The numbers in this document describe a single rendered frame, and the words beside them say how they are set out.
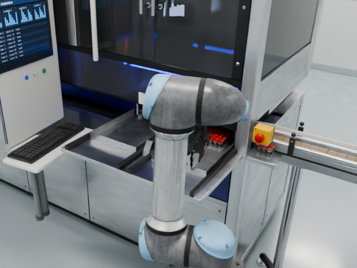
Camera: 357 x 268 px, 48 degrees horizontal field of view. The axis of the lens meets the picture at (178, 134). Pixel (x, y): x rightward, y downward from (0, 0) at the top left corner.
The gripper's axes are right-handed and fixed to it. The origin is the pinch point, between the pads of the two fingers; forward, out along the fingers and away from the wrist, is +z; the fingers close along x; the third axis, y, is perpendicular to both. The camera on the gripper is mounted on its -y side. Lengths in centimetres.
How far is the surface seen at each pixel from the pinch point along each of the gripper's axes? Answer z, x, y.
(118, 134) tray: 2.9, 45.8, 11.8
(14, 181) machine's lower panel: 78, 154, 29
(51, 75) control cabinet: -16, 91, 15
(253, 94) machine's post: -25.8, -12.4, 26.7
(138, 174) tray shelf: 3.6, 17.8, -11.4
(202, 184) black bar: 1.5, -7.8, -5.9
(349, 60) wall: 61, 4, 488
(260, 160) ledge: 3.0, -19.2, 27.5
